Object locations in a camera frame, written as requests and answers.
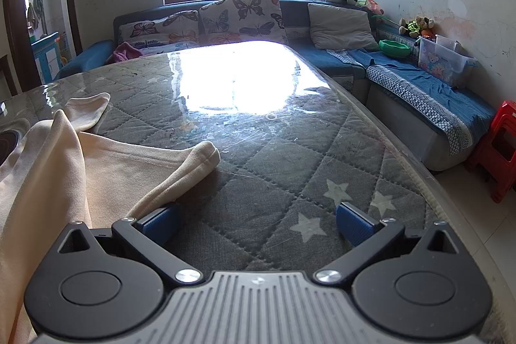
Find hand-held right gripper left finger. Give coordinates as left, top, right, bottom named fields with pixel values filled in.
left=56, top=203, right=203, bottom=285

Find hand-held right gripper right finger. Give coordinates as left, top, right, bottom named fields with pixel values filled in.
left=314, top=202, right=460, bottom=285

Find cream fleece garment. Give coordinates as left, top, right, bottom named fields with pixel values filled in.
left=0, top=92, right=221, bottom=344

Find blue sofa blanket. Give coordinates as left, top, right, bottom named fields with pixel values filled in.
left=326, top=48, right=496, bottom=135

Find red plastic stool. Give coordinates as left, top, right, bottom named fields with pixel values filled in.
left=463, top=100, right=516, bottom=203

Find black induction cooker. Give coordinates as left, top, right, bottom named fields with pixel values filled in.
left=0, top=128, right=27, bottom=167

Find pink cloth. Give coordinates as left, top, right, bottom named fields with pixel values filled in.
left=113, top=42, right=144, bottom=64

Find green plastic bowl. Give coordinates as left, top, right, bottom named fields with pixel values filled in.
left=378, top=39, right=412, bottom=58

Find clear plastic storage box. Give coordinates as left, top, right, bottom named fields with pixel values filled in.
left=417, top=34, right=476, bottom=89

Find flat butterfly print pillow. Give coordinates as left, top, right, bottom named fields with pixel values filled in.
left=118, top=11, right=200, bottom=50

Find grey pillow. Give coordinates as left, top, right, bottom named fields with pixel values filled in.
left=307, top=3, right=380, bottom=51

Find blue cabinet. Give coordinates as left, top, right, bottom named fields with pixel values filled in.
left=33, top=32, right=61, bottom=83

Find brown and green plush toys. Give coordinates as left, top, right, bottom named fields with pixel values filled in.
left=398, top=15, right=436, bottom=40

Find pink plastic toy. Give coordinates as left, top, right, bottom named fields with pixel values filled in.
left=357, top=0, right=383, bottom=16

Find blue corner sofa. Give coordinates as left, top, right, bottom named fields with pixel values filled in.
left=60, top=0, right=497, bottom=172

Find large butterfly print pillow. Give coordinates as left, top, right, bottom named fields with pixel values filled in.
left=198, top=0, right=289, bottom=45

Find dark wooden door frame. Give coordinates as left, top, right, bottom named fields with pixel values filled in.
left=0, top=0, right=83, bottom=97

